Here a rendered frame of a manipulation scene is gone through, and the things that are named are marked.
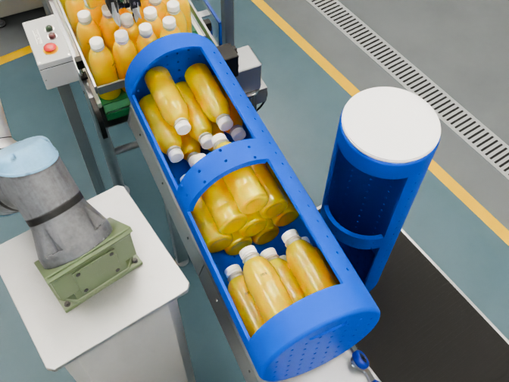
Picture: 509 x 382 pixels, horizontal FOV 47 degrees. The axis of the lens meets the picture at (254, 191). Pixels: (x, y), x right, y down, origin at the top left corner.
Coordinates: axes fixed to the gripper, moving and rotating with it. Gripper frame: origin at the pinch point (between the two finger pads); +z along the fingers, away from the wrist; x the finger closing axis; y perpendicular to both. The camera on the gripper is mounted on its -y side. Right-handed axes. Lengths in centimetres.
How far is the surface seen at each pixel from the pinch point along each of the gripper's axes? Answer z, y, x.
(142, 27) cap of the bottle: -0.8, 6.5, 3.0
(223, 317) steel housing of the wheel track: 24, 90, -8
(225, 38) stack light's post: 36, -18, 39
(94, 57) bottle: 3.2, 8.4, -13.1
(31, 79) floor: 110, -110, -36
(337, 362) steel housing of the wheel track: 18, 113, 11
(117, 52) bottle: 4.1, 8.1, -6.3
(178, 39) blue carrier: -12.6, 28.5, 6.9
